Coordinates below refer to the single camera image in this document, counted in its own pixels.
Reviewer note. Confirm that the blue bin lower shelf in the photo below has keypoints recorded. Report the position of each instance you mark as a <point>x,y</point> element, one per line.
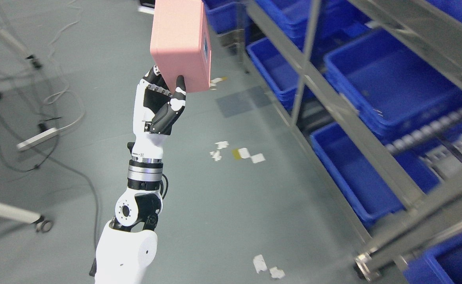
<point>364,189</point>

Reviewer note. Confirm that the blue bin upper shelf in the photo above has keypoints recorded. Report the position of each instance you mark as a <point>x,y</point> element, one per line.
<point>394,91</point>

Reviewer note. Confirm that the blue bin bottom corner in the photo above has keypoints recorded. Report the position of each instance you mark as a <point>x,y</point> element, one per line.
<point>440,264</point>

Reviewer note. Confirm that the white power strip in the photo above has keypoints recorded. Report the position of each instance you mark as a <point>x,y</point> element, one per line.
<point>37,139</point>

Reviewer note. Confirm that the steel shelf rack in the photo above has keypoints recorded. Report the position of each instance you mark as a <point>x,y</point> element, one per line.
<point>422,168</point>

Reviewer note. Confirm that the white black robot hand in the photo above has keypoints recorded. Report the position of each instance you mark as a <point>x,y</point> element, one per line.
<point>156,109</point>

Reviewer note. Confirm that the pink plastic storage box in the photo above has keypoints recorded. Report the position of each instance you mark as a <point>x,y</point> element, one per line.
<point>180,43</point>

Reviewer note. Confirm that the blue bin far shelf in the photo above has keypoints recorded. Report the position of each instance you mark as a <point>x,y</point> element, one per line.
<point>281,78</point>

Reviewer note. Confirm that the blue bin shelf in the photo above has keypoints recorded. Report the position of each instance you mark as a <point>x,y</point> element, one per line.
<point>281,78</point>
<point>364,189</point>
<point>394,91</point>

